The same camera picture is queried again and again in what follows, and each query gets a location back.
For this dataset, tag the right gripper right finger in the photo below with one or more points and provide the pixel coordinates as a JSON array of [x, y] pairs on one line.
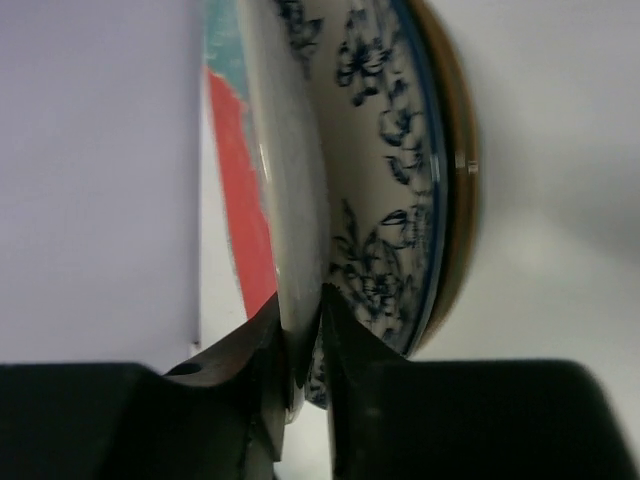
[[391, 418]]

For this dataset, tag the grey brown plate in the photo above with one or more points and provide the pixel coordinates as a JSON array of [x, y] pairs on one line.
[[463, 153]]

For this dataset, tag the teal red plate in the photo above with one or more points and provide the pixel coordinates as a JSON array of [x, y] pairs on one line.
[[271, 169]]

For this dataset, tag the blue floral white plate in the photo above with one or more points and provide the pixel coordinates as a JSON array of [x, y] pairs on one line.
[[371, 84]]

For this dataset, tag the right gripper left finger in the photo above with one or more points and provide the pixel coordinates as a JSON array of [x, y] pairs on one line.
[[218, 415]]

